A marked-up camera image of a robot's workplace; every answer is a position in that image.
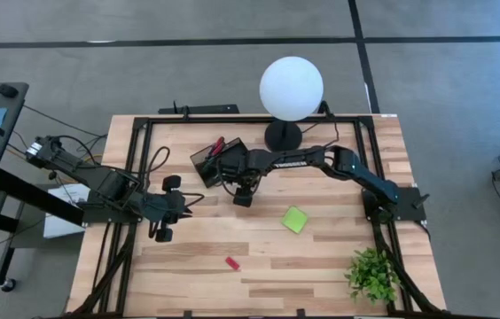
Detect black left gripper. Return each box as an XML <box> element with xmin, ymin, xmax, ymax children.
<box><xmin>143</xmin><ymin>175</ymin><xmax>206</xmax><ymax>244</ymax></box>

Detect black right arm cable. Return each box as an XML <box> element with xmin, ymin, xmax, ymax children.
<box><xmin>301</xmin><ymin>113</ymin><xmax>340</xmax><ymax>150</ymax></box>

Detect black computer mouse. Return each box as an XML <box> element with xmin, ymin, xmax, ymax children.
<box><xmin>0</xmin><ymin>83</ymin><xmax>20</xmax><ymax>99</ymax></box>

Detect green artificial plant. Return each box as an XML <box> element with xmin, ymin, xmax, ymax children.
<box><xmin>343</xmin><ymin>247</ymin><xmax>402</xmax><ymax>306</ymax></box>

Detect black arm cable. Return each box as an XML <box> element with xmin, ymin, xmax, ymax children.
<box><xmin>301</xmin><ymin>113</ymin><xmax>340</xmax><ymax>150</ymax></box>
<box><xmin>8</xmin><ymin>104</ymin><xmax>172</xmax><ymax>178</ymax></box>

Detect grey side desk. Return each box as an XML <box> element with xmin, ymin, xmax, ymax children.
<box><xmin>0</xmin><ymin>82</ymin><xmax>86</xmax><ymax>293</ymax></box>

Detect white globe table lamp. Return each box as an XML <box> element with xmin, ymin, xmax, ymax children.
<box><xmin>258</xmin><ymin>56</ymin><xmax>324</xmax><ymax>157</ymax></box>

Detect white paper box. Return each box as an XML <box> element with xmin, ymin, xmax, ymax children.
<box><xmin>43</xmin><ymin>183</ymin><xmax>91</xmax><ymax>240</ymax></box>

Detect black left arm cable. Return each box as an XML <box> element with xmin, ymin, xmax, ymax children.
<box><xmin>8</xmin><ymin>104</ymin><xmax>172</xmax><ymax>178</ymax></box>

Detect green sticky note pad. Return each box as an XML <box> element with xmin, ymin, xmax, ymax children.
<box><xmin>281</xmin><ymin>205</ymin><xmax>309</xmax><ymax>235</ymax></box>

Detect black power strip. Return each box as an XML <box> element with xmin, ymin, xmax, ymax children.
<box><xmin>157</xmin><ymin>102</ymin><xmax>241</xmax><ymax>116</ymax></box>

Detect black mesh desk organizer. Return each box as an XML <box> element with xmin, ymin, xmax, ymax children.
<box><xmin>189</xmin><ymin>136</ymin><xmax>249</xmax><ymax>189</ymax></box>

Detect black aluminium table frame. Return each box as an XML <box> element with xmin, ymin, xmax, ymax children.
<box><xmin>71</xmin><ymin>114</ymin><xmax>451</xmax><ymax>319</ymax></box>

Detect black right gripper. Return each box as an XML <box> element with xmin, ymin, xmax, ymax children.
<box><xmin>200</xmin><ymin>148</ymin><xmax>262</xmax><ymax>208</ymax></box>

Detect red-handled scissors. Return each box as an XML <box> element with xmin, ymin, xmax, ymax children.
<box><xmin>205</xmin><ymin>136</ymin><xmax>226</xmax><ymax>160</ymax></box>

